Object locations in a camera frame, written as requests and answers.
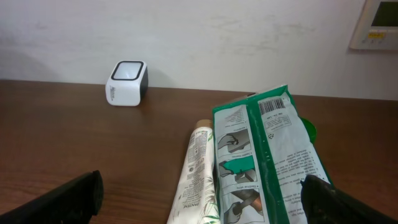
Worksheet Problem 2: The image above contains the green lid jar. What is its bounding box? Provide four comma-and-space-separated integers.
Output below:
301, 118, 317, 144

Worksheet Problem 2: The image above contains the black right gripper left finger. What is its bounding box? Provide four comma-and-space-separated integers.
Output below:
1, 170, 104, 224

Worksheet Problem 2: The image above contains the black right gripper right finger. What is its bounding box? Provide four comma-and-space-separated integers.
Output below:
301, 175, 397, 224

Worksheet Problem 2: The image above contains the beige wall control panel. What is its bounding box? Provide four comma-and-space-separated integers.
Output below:
349, 0, 397, 50

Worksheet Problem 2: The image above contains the green wipes package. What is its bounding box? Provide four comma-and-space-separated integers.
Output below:
213, 85, 329, 224

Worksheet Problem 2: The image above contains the white barcode scanner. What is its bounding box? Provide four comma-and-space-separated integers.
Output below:
105, 60, 149, 106

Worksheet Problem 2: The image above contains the white tube gold cap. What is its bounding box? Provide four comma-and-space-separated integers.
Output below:
167, 119, 220, 224

